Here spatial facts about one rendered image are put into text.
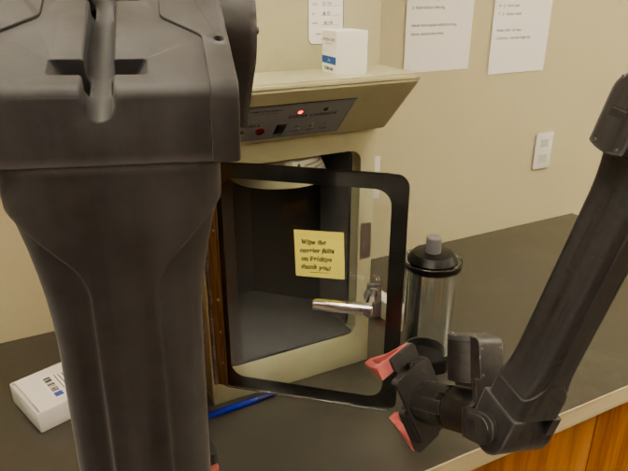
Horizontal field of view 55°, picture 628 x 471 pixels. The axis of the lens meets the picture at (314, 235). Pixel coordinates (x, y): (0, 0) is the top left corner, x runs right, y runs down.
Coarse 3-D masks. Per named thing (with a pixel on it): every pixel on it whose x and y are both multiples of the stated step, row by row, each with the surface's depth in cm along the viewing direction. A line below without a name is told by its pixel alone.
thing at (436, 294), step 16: (432, 272) 106; (416, 288) 109; (432, 288) 108; (448, 288) 109; (416, 304) 110; (432, 304) 109; (448, 304) 110; (416, 320) 112; (432, 320) 110; (448, 320) 112; (416, 336) 113; (432, 336) 112; (432, 352) 113
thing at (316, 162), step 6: (312, 156) 104; (318, 156) 105; (270, 162) 100; (276, 162) 100; (282, 162) 100; (288, 162) 101; (294, 162) 101; (300, 162) 101; (306, 162) 102; (312, 162) 103; (318, 162) 105
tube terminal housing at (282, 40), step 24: (264, 0) 86; (288, 0) 88; (360, 0) 93; (264, 24) 88; (288, 24) 89; (360, 24) 95; (264, 48) 89; (288, 48) 91; (312, 48) 92; (264, 144) 94; (288, 144) 96; (312, 144) 98; (336, 144) 100; (360, 144) 102; (360, 168) 104
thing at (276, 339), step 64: (256, 192) 89; (320, 192) 86; (384, 192) 84; (256, 256) 93; (384, 256) 87; (256, 320) 97; (320, 320) 94; (384, 320) 91; (256, 384) 102; (320, 384) 99; (384, 384) 96
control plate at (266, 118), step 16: (256, 112) 83; (272, 112) 84; (288, 112) 85; (304, 112) 87; (320, 112) 88; (336, 112) 90; (240, 128) 85; (256, 128) 87; (272, 128) 88; (288, 128) 90; (304, 128) 91; (320, 128) 93; (336, 128) 95
